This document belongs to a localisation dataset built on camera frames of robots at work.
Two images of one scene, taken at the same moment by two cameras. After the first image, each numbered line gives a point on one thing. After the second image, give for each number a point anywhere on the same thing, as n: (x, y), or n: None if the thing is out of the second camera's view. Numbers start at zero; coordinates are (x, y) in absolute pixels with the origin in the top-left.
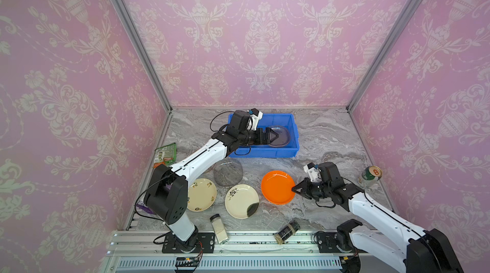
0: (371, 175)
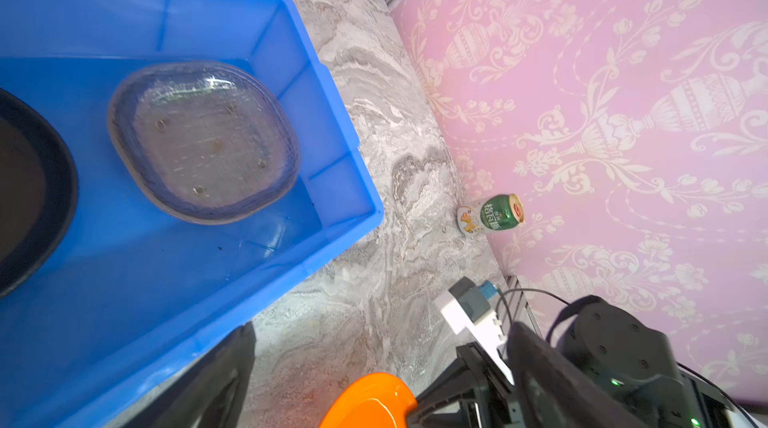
0: (493, 213)
